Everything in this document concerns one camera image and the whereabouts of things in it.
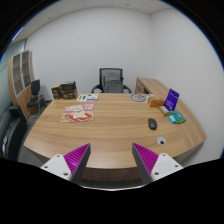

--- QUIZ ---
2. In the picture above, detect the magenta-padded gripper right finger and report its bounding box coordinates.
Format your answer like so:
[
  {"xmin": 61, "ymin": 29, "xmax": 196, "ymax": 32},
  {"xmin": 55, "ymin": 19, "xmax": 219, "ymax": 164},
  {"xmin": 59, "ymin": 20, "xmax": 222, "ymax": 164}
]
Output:
[{"xmin": 131, "ymin": 142, "xmax": 184, "ymax": 185}]

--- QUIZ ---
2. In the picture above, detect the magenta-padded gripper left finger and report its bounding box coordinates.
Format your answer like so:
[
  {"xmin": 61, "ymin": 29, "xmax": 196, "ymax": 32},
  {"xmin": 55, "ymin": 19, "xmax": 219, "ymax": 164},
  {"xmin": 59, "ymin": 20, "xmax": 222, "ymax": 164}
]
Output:
[{"xmin": 40, "ymin": 143, "xmax": 92, "ymax": 185}]

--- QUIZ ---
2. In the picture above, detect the black computer mouse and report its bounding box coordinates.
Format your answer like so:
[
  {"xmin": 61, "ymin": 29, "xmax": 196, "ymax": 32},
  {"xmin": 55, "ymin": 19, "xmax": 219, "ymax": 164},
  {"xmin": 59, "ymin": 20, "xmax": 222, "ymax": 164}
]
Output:
[{"xmin": 147, "ymin": 117, "xmax": 158, "ymax": 131}]

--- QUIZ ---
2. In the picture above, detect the pink cartoon print mouse pad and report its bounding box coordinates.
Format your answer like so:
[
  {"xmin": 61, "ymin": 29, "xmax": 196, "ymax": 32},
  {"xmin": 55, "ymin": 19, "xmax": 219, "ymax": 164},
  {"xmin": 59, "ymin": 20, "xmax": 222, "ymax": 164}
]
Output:
[{"xmin": 60, "ymin": 103, "xmax": 96, "ymax": 124}]

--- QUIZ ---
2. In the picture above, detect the small blue box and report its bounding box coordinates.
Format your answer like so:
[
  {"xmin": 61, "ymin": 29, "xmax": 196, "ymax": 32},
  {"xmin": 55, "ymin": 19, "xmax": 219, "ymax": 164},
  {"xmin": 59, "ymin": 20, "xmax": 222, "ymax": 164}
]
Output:
[{"xmin": 167, "ymin": 114, "xmax": 177, "ymax": 125}]

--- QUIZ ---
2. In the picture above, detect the small tan packet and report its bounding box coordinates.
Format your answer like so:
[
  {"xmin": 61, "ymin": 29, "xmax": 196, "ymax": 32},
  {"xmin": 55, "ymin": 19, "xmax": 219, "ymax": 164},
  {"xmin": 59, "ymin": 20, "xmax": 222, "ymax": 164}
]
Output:
[{"xmin": 157, "ymin": 105, "xmax": 172, "ymax": 117}]

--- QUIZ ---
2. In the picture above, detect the green flat box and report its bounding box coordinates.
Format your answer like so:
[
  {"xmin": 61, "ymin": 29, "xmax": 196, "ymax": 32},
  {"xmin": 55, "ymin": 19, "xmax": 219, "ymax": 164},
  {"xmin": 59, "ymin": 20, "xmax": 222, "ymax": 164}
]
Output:
[{"xmin": 169, "ymin": 110, "xmax": 187, "ymax": 125}]

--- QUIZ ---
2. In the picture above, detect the small orange-brown cardboard box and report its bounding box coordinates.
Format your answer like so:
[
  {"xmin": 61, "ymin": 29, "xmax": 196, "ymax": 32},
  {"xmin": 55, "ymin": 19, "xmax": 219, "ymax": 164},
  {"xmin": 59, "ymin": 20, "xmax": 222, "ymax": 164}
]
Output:
[{"xmin": 147, "ymin": 96, "xmax": 166, "ymax": 108}]

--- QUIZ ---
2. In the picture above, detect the white sheet with round emblem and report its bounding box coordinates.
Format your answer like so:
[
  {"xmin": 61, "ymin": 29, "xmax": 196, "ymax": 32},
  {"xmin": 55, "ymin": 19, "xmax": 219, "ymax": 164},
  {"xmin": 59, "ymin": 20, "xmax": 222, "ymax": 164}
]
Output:
[{"xmin": 129, "ymin": 93, "xmax": 155, "ymax": 103}]

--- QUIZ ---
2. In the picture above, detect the white sheet with coloured shapes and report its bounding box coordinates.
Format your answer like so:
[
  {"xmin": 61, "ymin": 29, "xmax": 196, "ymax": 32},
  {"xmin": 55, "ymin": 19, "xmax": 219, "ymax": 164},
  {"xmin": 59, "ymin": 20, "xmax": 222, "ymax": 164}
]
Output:
[{"xmin": 76, "ymin": 93, "xmax": 100, "ymax": 102}]

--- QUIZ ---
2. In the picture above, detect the purple card package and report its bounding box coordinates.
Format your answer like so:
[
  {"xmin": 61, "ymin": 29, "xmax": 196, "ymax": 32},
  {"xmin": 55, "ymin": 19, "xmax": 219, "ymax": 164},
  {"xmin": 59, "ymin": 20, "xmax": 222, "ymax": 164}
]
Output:
[{"xmin": 163, "ymin": 88, "xmax": 180, "ymax": 112}]

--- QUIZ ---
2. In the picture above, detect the dark brown cardboard box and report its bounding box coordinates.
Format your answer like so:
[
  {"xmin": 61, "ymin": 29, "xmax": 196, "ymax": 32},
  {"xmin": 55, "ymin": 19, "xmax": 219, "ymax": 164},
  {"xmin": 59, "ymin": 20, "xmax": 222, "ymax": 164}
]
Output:
[{"xmin": 60, "ymin": 87, "xmax": 79, "ymax": 100}]

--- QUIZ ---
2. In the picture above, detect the black leather sofa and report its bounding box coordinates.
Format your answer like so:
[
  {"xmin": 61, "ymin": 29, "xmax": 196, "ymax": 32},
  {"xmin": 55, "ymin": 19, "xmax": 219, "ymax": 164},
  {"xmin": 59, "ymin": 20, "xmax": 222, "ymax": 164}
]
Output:
[{"xmin": 0, "ymin": 105, "xmax": 28, "ymax": 162}]

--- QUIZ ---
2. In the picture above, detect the tall brown cardboard box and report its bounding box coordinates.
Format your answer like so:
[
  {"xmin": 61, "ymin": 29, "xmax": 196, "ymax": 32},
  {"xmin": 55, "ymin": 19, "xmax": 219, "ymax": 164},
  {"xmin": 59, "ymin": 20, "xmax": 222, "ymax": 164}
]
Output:
[{"xmin": 50, "ymin": 84, "xmax": 63, "ymax": 100}]

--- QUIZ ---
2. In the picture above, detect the wooden side desk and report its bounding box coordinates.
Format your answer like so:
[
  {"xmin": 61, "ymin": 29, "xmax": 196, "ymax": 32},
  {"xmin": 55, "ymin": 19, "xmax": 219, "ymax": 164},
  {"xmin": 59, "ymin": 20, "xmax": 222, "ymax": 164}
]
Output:
[{"xmin": 134, "ymin": 77, "xmax": 169, "ymax": 99}]

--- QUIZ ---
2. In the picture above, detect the black printed box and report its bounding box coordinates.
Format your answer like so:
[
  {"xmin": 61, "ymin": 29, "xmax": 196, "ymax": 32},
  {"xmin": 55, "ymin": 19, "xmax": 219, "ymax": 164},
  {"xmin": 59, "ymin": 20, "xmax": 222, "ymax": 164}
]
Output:
[{"xmin": 60, "ymin": 80, "xmax": 77, "ymax": 92}]

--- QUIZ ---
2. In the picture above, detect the black visitor chair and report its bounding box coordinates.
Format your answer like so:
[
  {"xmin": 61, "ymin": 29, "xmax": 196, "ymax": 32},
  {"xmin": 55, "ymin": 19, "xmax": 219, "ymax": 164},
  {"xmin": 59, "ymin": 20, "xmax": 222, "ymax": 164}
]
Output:
[{"xmin": 26, "ymin": 79, "xmax": 46, "ymax": 116}]

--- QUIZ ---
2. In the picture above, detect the grey backpack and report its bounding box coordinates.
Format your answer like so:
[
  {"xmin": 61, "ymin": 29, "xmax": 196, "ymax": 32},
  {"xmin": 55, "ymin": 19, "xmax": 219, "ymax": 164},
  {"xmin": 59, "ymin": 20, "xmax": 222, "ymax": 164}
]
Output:
[{"xmin": 103, "ymin": 73, "xmax": 121, "ymax": 94}]

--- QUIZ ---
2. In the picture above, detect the black mesh office chair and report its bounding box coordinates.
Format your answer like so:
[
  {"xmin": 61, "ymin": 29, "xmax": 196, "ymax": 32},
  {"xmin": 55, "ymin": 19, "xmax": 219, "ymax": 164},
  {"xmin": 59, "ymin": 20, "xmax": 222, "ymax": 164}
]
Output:
[{"xmin": 90, "ymin": 67, "xmax": 133, "ymax": 94}]

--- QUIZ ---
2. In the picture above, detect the wooden shelf cabinet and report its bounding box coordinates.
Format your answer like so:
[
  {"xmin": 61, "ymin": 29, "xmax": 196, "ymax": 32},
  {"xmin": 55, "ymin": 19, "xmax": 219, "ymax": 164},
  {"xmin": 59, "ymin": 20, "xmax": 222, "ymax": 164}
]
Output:
[{"xmin": 7, "ymin": 49, "xmax": 36, "ymax": 112}]

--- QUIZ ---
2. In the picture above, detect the round silver cable grommet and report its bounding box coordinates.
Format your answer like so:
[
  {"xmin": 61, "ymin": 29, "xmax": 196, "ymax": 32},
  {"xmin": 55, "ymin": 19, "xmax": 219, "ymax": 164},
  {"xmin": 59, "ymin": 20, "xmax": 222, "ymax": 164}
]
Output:
[{"xmin": 156, "ymin": 136, "xmax": 167, "ymax": 146}]

